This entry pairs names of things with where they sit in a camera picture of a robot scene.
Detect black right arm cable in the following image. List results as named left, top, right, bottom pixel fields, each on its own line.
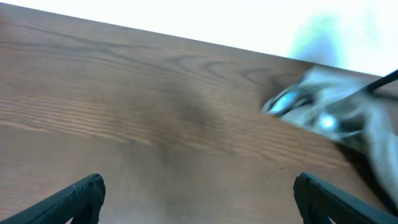
left=363, top=68, right=398, bottom=94

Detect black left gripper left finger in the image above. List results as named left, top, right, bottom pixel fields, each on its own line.
left=1, top=174, right=106, bottom=224

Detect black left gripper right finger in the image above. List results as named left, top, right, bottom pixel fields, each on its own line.
left=293, top=172, right=397, bottom=224

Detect khaki green shorts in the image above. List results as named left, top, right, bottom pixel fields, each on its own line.
left=285, top=67, right=397, bottom=205

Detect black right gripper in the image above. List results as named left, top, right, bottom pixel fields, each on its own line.
left=261, top=90, right=341, bottom=131

